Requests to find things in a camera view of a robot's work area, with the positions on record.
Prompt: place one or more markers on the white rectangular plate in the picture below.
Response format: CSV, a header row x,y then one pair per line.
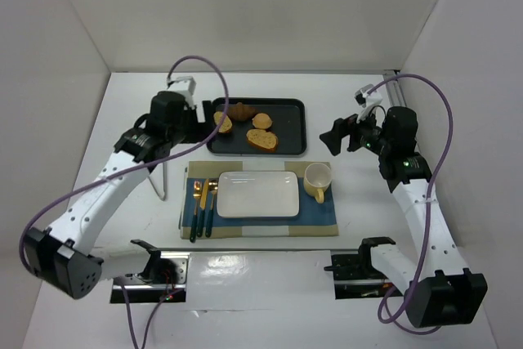
x,y
258,194

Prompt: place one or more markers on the brown croissant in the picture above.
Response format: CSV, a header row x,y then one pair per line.
x,y
240,112

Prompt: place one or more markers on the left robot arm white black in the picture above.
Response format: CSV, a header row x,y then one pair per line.
x,y
61,254

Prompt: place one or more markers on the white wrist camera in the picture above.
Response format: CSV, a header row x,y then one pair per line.
x,y
184,86
367,98

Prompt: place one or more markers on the round bun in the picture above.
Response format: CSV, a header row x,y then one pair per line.
x,y
262,121

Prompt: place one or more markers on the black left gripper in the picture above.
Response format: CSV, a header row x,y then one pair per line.
x,y
206,114

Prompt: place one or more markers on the small bread slice left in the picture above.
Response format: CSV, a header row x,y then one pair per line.
x,y
224,121

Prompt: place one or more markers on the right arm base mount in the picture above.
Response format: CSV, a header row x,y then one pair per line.
x,y
353,275

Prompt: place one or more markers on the aluminium rail right corner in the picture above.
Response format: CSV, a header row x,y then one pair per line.
x,y
394,90

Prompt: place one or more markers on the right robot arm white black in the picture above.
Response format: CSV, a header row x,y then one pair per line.
x,y
440,289

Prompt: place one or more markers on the cream mug yellow handle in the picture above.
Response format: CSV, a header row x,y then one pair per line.
x,y
316,180

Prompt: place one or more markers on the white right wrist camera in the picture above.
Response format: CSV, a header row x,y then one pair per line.
x,y
367,98

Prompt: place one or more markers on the large bread slice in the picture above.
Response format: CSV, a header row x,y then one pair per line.
x,y
262,139

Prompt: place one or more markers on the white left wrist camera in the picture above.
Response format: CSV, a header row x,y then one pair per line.
x,y
184,86

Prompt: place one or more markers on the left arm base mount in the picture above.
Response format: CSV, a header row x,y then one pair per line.
x,y
160,272

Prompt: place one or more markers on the gold fork green handle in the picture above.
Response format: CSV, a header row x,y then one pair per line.
x,y
213,186

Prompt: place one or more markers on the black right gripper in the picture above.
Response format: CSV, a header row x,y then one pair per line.
x,y
352,132

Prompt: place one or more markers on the gold spoon green handle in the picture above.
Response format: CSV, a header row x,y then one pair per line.
x,y
197,194

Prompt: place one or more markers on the gold knife green handle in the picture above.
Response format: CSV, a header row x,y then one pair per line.
x,y
202,205

